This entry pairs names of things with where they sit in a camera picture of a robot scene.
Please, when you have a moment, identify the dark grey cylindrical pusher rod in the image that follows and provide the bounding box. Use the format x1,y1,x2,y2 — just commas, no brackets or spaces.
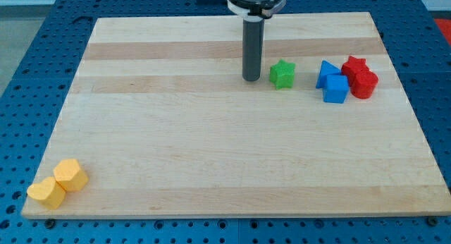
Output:
242,20,264,82

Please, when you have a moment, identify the silver white robot wrist flange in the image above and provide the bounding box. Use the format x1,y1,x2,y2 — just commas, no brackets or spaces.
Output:
227,0,287,19

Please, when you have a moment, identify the green star block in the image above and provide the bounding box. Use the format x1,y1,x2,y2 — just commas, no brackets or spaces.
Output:
269,59,296,90

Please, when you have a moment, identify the blue triangle block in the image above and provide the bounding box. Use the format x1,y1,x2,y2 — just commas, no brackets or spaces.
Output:
316,60,341,89

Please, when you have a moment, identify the red star block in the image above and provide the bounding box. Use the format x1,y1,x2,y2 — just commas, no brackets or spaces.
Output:
341,56,369,87

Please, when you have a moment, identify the blue cube block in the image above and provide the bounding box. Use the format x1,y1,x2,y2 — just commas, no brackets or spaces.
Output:
323,75,350,104

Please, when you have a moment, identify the red cylinder block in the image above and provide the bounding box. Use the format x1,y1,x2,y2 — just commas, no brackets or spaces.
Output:
351,71,378,99

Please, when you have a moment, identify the light wooden board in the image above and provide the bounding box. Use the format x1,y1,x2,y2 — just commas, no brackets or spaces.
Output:
22,12,450,219

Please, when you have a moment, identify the yellow hexagon block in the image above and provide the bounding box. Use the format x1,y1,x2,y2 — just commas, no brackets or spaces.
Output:
53,159,89,192

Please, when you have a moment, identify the yellow heart block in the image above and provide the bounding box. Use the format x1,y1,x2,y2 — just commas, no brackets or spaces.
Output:
27,176,66,209

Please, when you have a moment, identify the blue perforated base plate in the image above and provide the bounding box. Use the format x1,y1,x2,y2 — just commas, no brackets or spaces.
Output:
1,0,450,243

